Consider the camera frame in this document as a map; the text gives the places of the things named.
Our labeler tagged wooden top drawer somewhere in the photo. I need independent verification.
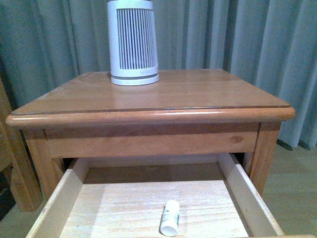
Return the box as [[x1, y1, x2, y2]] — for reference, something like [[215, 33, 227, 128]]
[[25, 152, 317, 238]]

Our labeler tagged white medicine bottle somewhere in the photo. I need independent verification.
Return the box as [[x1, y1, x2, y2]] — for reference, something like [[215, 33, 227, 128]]
[[159, 200, 179, 237]]

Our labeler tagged wooden nightstand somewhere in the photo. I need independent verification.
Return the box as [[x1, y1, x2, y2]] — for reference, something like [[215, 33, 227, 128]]
[[6, 69, 295, 197]]

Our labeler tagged white cylindrical air purifier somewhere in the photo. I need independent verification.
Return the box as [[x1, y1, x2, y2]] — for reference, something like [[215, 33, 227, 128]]
[[107, 0, 159, 86]]

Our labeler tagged grey pleated curtain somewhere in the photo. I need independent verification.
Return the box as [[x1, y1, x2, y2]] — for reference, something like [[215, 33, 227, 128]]
[[0, 0, 317, 147]]

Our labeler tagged wooden bed frame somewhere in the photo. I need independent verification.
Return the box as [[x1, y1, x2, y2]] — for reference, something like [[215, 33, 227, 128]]
[[0, 83, 43, 212]]

